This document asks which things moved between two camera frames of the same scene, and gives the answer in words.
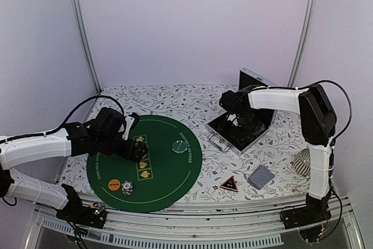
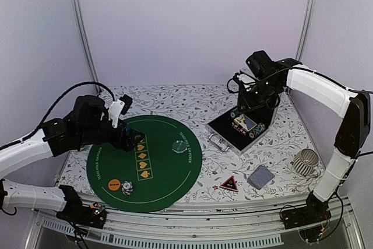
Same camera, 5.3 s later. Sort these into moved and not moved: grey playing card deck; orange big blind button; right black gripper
Moved: right black gripper
Not moved: grey playing card deck; orange big blind button
